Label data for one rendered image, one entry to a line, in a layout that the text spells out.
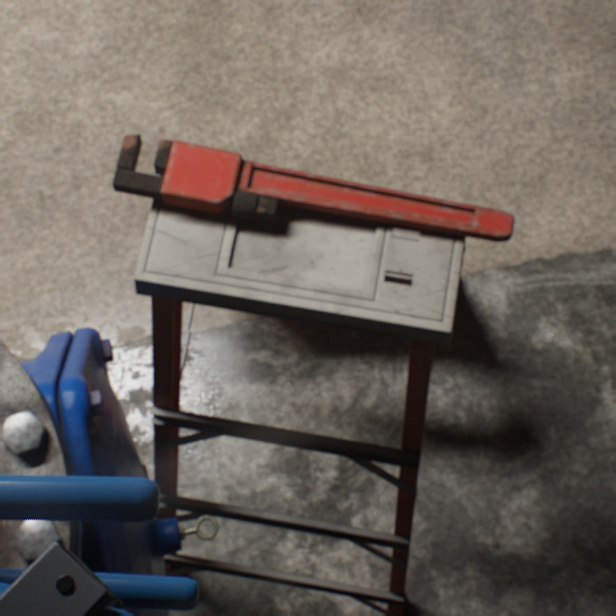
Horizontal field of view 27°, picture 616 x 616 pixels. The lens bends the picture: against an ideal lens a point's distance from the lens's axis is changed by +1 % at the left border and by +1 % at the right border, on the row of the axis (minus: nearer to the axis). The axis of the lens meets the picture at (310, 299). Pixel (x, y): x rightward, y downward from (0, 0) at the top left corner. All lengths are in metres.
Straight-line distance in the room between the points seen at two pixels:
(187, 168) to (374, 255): 0.23
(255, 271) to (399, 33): 1.57
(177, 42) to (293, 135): 0.35
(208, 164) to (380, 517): 1.26
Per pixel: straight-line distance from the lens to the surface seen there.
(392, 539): 2.05
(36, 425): 1.29
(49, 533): 1.27
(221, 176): 1.46
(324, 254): 1.46
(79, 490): 0.47
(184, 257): 1.46
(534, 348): 2.69
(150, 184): 1.46
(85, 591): 0.45
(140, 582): 0.65
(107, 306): 2.71
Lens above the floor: 2.53
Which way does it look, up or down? 71 degrees down
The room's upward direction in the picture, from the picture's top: 1 degrees clockwise
